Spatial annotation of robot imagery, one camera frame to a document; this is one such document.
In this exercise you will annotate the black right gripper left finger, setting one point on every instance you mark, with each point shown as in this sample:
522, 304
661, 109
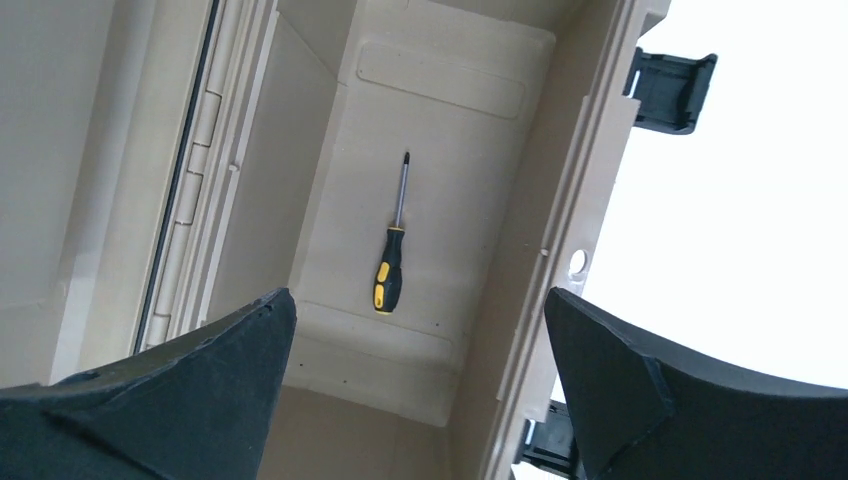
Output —
199, 406

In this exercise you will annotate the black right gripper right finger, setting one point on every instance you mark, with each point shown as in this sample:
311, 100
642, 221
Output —
645, 407

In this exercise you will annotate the black yellow screwdriver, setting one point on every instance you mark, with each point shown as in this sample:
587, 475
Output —
388, 278

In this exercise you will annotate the black lower case latch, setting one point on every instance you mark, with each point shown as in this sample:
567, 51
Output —
550, 445

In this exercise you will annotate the black case latch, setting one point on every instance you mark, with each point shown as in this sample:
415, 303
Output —
671, 90
550, 445

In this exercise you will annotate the black upper case latch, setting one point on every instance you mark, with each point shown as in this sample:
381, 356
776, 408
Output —
671, 90

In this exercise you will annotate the tan plastic tool case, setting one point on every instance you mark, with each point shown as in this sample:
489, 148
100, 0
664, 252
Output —
165, 163

